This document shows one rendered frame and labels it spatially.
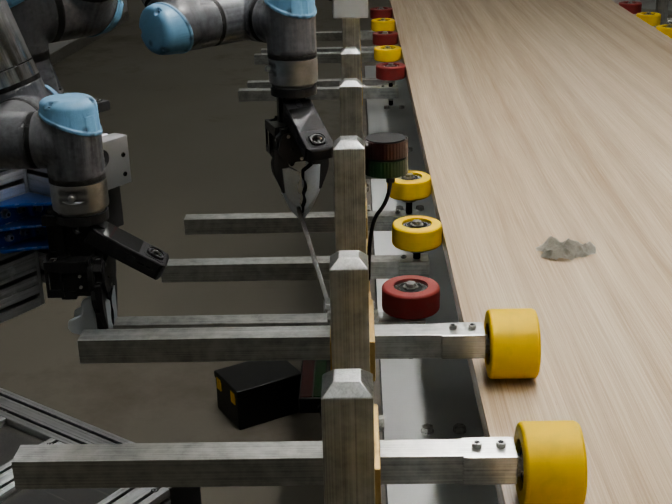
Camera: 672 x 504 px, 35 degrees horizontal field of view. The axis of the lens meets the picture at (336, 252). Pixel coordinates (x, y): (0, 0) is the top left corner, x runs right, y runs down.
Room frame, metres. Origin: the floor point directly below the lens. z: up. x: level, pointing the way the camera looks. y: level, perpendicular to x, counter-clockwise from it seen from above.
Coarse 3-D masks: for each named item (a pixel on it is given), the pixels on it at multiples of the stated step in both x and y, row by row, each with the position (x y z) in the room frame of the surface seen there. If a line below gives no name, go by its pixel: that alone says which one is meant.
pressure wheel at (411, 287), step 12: (408, 276) 1.37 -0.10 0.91; (420, 276) 1.37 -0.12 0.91; (384, 288) 1.33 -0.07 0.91; (396, 288) 1.33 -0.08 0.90; (408, 288) 1.33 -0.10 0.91; (420, 288) 1.34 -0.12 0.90; (432, 288) 1.33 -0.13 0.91; (384, 300) 1.32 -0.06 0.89; (396, 300) 1.31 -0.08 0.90; (408, 300) 1.30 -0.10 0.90; (420, 300) 1.30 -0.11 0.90; (432, 300) 1.31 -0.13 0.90; (396, 312) 1.31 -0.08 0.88; (408, 312) 1.30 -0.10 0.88; (420, 312) 1.30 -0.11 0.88; (432, 312) 1.31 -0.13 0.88
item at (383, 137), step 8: (368, 136) 1.39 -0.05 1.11; (376, 136) 1.38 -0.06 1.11; (384, 136) 1.38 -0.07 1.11; (392, 136) 1.38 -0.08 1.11; (400, 136) 1.38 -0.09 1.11; (376, 160) 1.36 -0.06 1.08; (392, 160) 1.35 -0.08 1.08; (368, 176) 1.37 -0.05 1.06; (384, 200) 1.38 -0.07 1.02; (376, 216) 1.38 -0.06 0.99; (368, 240) 1.38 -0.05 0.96; (368, 248) 1.38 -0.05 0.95; (368, 256) 1.38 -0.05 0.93
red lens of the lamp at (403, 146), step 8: (368, 144) 1.36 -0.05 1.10; (376, 144) 1.35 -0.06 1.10; (384, 144) 1.35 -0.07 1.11; (392, 144) 1.35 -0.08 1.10; (400, 144) 1.36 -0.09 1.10; (368, 152) 1.36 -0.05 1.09; (376, 152) 1.35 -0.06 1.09; (384, 152) 1.35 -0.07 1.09; (392, 152) 1.35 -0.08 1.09; (400, 152) 1.36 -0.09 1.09; (384, 160) 1.35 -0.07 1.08
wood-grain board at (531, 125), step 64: (448, 0) 4.03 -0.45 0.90; (512, 0) 3.98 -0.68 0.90; (576, 0) 3.94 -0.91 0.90; (448, 64) 2.85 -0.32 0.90; (512, 64) 2.83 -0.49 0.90; (576, 64) 2.81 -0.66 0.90; (640, 64) 2.79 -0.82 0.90; (448, 128) 2.19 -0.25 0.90; (512, 128) 2.17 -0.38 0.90; (576, 128) 2.16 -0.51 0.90; (640, 128) 2.15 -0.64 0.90; (448, 192) 1.76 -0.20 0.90; (512, 192) 1.75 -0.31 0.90; (576, 192) 1.74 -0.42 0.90; (640, 192) 1.73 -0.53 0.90; (448, 256) 1.46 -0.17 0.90; (512, 256) 1.45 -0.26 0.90; (640, 256) 1.44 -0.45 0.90; (576, 320) 1.23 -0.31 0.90; (640, 320) 1.22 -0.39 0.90; (512, 384) 1.06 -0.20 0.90; (576, 384) 1.06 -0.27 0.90; (640, 384) 1.05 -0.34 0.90; (640, 448) 0.92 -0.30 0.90
